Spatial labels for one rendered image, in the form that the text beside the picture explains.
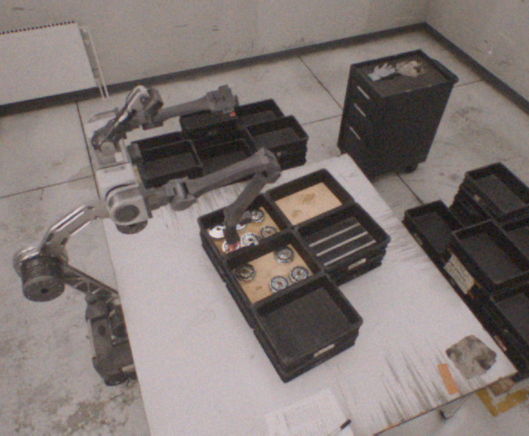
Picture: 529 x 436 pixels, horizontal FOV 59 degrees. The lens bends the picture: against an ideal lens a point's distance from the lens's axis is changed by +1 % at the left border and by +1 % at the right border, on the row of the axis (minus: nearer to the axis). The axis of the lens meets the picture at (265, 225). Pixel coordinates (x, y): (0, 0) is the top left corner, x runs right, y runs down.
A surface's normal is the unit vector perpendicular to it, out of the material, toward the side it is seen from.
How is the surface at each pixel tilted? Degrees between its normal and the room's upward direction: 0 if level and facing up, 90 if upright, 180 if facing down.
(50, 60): 90
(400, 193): 0
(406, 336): 0
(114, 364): 0
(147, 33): 90
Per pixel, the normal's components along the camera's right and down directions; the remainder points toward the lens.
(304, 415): 0.01, -0.65
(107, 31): 0.37, 0.71
